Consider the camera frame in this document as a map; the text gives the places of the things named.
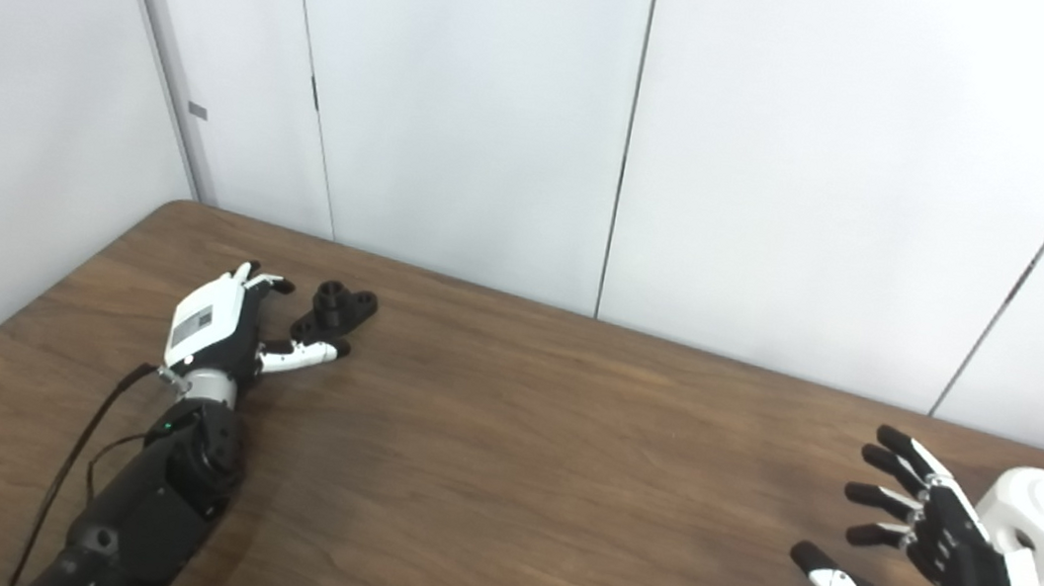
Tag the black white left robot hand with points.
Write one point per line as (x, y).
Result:
(204, 324)

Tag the black plastic holder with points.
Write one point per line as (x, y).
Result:
(336, 310)

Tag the small grey wall tag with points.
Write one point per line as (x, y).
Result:
(197, 110)

